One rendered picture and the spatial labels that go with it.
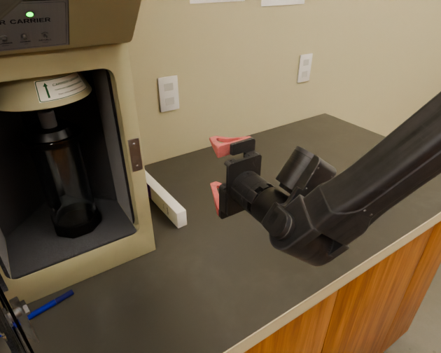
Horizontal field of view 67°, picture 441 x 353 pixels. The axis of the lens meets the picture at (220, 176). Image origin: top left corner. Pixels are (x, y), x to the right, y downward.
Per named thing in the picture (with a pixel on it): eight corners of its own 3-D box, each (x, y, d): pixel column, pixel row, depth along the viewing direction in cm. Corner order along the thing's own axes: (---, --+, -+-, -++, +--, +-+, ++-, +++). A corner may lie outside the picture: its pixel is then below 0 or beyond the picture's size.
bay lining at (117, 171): (-2, 212, 79) (-70, 59, 61) (106, 181, 91) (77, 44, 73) (8, 280, 62) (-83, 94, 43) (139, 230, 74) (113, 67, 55)
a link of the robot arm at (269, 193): (270, 237, 45) (291, 244, 49) (298, 195, 44) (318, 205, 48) (240, 211, 50) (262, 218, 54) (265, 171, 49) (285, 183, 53)
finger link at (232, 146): (228, 121, 60) (261, 141, 53) (227, 156, 63) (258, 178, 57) (194, 129, 56) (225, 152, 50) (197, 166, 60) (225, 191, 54)
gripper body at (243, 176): (255, 149, 55) (285, 169, 50) (251, 199, 60) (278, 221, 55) (222, 160, 52) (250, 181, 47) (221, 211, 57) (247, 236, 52)
